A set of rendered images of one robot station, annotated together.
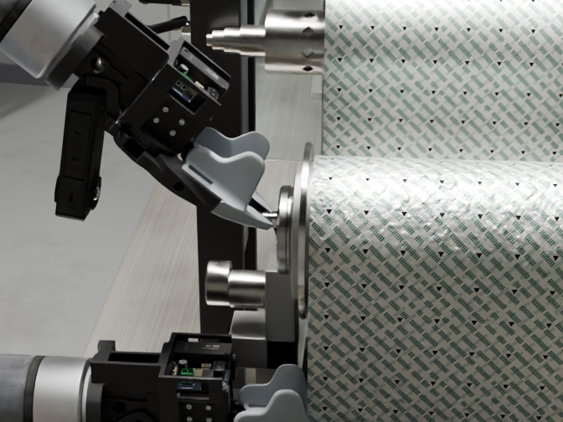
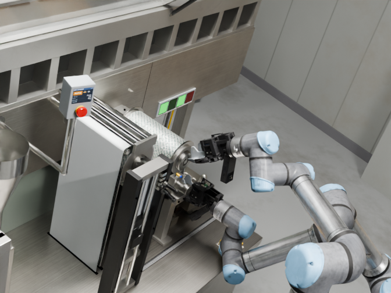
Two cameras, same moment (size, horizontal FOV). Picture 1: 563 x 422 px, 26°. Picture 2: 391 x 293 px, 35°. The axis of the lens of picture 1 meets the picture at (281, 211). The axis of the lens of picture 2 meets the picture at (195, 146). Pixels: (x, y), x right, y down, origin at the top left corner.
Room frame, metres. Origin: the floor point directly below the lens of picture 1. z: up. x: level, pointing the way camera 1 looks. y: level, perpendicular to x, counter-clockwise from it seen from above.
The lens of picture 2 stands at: (2.56, 0.75, 2.50)
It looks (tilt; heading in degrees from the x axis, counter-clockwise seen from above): 33 degrees down; 204
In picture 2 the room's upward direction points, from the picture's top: 17 degrees clockwise
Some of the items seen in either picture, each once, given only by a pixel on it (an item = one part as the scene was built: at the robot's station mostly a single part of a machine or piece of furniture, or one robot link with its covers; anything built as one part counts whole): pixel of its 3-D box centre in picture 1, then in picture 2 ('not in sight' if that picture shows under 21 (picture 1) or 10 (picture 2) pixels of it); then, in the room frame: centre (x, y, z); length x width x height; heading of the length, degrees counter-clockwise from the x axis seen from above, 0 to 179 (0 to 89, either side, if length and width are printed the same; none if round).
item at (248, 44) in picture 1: (237, 40); not in sight; (1.17, 0.04, 1.33); 0.06 x 0.03 x 0.03; 86
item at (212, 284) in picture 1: (219, 282); (187, 189); (0.95, 0.06, 1.18); 0.04 x 0.02 x 0.04; 176
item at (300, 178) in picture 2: not in sight; (324, 216); (0.99, 0.53, 1.40); 0.49 x 0.11 x 0.12; 53
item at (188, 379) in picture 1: (165, 397); (205, 197); (0.86, 0.10, 1.12); 0.12 x 0.08 x 0.09; 86
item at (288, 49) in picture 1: (297, 42); (144, 167); (1.16, -0.02, 1.33); 0.06 x 0.06 x 0.06; 86
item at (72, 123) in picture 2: not in sight; (68, 143); (1.46, -0.10, 1.51); 0.02 x 0.02 x 0.20
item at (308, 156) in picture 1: (306, 230); (180, 158); (0.91, -0.02, 1.25); 0.15 x 0.01 x 0.15; 176
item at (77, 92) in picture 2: not in sight; (78, 98); (1.46, -0.09, 1.66); 0.07 x 0.07 x 0.10; 69
